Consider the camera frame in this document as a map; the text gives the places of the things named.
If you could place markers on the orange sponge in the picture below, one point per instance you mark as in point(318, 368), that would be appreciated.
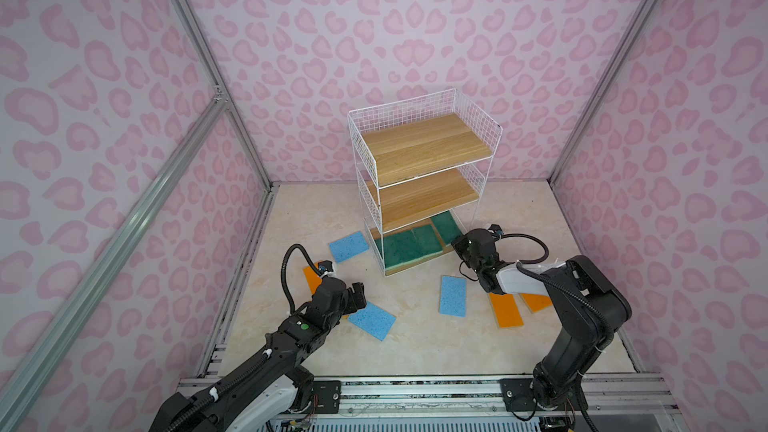
point(506, 311)
point(536, 303)
point(312, 279)

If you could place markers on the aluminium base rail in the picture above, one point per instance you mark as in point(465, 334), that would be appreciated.
point(602, 399)

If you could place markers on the blue sponge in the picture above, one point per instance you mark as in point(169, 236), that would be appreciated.
point(373, 320)
point(453, 296)
point(348, 247)

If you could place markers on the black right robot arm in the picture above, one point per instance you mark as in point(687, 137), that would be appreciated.
point(589, 307)

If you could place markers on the orange sponge upper left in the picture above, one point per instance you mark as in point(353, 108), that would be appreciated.
point(312, 279)

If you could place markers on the white wire wooden shelf rack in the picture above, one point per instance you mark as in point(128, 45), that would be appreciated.
point(419, 157)

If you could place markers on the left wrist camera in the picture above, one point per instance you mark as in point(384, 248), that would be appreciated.
point(324, 268)

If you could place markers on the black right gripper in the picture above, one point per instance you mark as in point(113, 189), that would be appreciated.
point(462, 241)

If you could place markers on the green sponge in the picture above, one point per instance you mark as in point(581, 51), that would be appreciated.
point(403, 249)
point(427, 241)
point(381, 243)
point(447, 227)

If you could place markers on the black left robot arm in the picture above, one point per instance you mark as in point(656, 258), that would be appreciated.
point(273, 380)

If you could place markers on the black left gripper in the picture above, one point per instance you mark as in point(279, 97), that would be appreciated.
point(360, 296)

